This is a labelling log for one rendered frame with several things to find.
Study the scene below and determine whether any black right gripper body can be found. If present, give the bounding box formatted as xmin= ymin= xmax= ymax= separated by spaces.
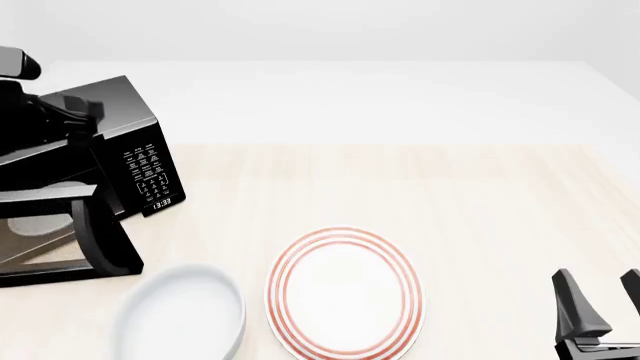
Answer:
xmin=554 ymin=335 xmax=640 ymax=360

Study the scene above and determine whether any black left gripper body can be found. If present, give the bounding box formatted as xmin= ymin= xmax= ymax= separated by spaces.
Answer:
xmin=38 ymin=97 xmax=105 ymax=143

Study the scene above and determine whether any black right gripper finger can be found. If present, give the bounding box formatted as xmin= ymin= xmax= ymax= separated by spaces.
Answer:
xmin=619 ymin=268 xmax=640 ymax=320
xmin=551 ymin=267 xmax=614 ymax=344

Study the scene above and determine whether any white microwave turntable plate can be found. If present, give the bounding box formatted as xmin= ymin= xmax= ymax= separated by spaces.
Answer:
xmin=7 ymin=180 xmax=87 ymax=236

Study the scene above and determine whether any black microwave oven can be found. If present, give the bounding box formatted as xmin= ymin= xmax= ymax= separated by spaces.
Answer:
xmin=0 ymin=74 xmax=187 ymax=219

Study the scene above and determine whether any white shallow bowl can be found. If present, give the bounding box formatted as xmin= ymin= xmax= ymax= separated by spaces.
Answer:
xmin=110 ymin=263 xmax=247 ymax=360

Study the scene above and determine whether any white plate with red rings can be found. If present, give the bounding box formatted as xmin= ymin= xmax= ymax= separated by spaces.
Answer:
xmin=263 ymin=225 xmax=427 ymax=360

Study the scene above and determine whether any black microwave door with handle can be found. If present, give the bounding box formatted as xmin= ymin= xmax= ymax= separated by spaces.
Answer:
xmin=0 ymin=184 xmax=145 ymax=289

